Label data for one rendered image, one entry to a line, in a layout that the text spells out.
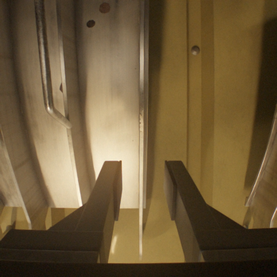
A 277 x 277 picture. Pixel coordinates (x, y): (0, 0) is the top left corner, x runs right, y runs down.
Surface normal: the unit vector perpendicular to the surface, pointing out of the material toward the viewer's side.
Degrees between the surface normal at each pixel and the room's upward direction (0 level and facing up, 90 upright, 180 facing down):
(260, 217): 90
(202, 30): 90
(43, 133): 70
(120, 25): 80
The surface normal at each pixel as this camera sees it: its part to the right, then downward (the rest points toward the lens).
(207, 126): -0.95, 0.01
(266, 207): -1.00, 0.00
